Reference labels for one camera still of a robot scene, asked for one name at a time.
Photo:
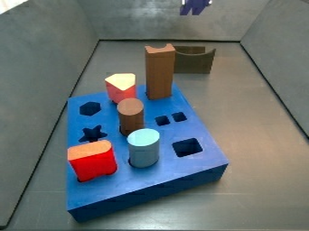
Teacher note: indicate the purple double-square block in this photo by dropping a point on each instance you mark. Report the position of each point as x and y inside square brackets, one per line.
[193, 6]

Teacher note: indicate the blue shape-sorting board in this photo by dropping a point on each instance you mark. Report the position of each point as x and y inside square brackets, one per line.
[118, 171]

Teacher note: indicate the brown cylinder block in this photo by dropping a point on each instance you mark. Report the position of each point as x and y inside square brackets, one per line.
[130, 114]

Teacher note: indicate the light blue cylinder block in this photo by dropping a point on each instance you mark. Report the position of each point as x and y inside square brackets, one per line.
[144, 142]

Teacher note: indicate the pink rounded triangle block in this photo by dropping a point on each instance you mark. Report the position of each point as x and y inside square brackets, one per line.
[121, 86]

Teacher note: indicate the tall brown notched block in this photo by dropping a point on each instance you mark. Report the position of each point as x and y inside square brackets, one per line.
[160, 71]

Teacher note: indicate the black curved holder block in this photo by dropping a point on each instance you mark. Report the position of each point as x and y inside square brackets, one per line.
[193, 59]

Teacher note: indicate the red rounded block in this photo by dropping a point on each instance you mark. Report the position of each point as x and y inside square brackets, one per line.
[93, 160]

